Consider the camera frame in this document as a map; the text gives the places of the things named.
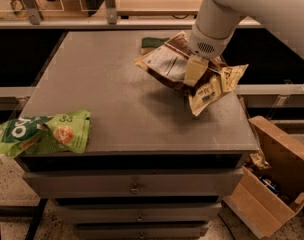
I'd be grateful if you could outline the brown chip bag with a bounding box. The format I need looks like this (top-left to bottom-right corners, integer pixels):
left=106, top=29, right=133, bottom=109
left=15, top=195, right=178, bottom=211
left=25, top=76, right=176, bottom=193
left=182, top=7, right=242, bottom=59
left=135, top=31, right=248, bottom=116

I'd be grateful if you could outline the snack bag in box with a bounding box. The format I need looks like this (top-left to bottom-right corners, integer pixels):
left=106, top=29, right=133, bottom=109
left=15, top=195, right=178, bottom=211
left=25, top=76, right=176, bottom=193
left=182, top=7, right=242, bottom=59
left=249, top=150, right=270, bottom=170

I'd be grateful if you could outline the bottom grey drawer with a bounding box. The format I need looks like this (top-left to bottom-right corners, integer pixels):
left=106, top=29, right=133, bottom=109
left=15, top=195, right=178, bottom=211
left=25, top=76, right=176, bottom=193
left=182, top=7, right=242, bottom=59
left=75, top=223, right=208, bottom=240

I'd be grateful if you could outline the wooden shelf with metal posts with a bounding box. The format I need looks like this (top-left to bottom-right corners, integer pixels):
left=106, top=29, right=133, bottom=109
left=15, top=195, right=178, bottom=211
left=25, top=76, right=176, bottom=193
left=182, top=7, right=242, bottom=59
left=0, top=0, right=263, bottom=30

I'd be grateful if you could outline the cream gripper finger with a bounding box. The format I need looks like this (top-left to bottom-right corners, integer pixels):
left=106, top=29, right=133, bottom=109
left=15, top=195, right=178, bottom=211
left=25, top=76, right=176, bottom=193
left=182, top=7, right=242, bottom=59
left=183, top=55, right=209, bottom=87

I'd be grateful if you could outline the green rice chip bag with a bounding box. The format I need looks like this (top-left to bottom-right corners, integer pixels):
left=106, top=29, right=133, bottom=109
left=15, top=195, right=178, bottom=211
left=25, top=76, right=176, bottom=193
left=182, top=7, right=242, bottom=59
left=0, top=110, right=91, bottom=166

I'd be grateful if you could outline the grey drawer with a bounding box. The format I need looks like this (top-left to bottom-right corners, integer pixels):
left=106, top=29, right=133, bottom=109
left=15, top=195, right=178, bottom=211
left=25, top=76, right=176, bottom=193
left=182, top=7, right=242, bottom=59
left=75, top=223, right=208, bottom=240
left=57, top=203, right=221, bottom=224
left=23, top=169, right=243, bottom=199

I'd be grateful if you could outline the middle grey drawer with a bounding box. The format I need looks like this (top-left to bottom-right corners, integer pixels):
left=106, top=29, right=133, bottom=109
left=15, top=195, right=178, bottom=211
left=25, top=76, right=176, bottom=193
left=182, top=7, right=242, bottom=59
left=57, top=203, right=221, bottom=224

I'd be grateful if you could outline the green yellow sponge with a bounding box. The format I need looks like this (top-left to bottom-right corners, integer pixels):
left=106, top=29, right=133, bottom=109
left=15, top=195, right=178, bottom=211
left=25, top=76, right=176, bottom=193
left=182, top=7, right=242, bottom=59
left=141, top=37, right=168, bottom=55

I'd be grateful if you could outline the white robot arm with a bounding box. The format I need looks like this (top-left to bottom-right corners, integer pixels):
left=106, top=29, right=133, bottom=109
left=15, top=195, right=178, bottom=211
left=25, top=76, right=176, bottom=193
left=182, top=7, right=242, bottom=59
left=189, top=0, right=304, bottom=84

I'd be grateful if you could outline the open cardboard box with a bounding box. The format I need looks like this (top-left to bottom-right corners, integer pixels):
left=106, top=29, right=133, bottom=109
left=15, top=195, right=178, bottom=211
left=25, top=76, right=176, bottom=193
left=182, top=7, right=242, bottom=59
left=224, top=116, right=304, bottom=239

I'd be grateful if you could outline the grey drawer cabinet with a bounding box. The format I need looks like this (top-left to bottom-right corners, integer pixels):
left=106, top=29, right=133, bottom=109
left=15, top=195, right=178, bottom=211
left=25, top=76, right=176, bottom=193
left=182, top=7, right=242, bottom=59
left=19, top=31, right=257, bottom=229

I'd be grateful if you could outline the blue can in box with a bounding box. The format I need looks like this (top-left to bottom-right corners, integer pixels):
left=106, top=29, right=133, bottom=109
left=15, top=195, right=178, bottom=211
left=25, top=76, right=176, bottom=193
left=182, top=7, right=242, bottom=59
left=259, top=176, right=279, bottom=194

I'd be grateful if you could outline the top grey drawer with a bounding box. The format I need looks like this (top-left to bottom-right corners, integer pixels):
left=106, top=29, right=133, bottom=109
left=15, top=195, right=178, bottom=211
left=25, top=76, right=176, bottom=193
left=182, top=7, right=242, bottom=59
left=23, top=169, right=243, bottom=199

